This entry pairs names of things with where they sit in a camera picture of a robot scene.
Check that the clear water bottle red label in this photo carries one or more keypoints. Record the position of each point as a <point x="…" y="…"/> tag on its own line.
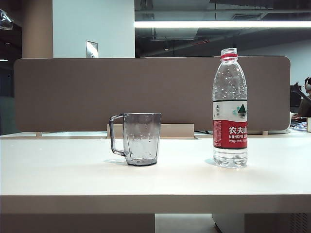
<point x="230" y="136"/>

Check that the black monitor on arm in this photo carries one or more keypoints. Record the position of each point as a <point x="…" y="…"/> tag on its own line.
<point x="294" y="98"/>

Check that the transparent grey plastic mug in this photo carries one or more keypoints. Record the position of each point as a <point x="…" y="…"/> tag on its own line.
<point x="141" y="140"/>

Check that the brown fabric desk partition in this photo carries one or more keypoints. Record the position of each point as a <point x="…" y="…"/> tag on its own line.
<point x="97" y="92"/>

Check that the long white ceiling light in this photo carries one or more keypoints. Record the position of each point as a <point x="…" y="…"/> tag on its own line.
<point x="218" y="24"/>

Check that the small beige box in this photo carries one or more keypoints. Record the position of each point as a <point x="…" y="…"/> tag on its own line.
<point x="309" y="124"/>

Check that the grey cabinet under table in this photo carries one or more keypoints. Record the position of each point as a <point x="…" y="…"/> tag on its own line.
<point x="267" y="223"/>

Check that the crumpled clear plastic sheet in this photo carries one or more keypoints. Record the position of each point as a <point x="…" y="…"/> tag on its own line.
<point x="6" y="20"/>

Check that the silver metal wall plate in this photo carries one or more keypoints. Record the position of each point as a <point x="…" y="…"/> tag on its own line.
<point x="91" y="49"/>

